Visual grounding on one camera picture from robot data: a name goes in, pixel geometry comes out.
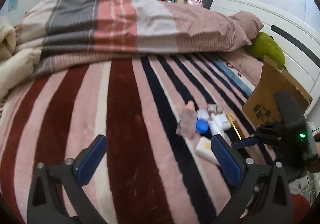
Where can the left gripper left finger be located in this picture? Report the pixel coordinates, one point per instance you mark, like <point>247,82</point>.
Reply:
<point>44,202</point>

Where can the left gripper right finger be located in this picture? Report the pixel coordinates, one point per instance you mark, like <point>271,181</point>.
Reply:
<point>262,192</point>

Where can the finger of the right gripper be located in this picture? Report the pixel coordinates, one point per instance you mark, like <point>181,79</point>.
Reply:
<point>246,142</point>

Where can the white pump bottle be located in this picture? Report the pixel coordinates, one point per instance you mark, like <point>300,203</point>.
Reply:
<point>219,124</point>

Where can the gold rectangular stick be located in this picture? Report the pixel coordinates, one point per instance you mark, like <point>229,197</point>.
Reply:
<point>235,126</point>

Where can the brown cardboard box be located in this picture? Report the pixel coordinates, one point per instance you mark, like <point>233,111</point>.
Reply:
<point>261,108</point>

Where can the cream cosmetic tube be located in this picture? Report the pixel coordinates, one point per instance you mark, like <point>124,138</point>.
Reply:
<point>203,150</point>

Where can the striped fleece blanket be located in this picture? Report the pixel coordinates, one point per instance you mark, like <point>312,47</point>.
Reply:
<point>149,173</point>

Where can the green plush toy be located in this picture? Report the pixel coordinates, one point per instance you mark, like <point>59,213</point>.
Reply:
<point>264,45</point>

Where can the white bed headboard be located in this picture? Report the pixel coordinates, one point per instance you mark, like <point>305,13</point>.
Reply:
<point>299,42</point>

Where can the pink ribbed pillow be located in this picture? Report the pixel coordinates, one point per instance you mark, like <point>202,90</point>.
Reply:
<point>250,23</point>

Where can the cream folded blanket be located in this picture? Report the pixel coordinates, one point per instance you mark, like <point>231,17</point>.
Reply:
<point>16,67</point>

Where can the pink grey patchwork duvet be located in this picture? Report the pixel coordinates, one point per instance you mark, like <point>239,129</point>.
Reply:
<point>70,30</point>

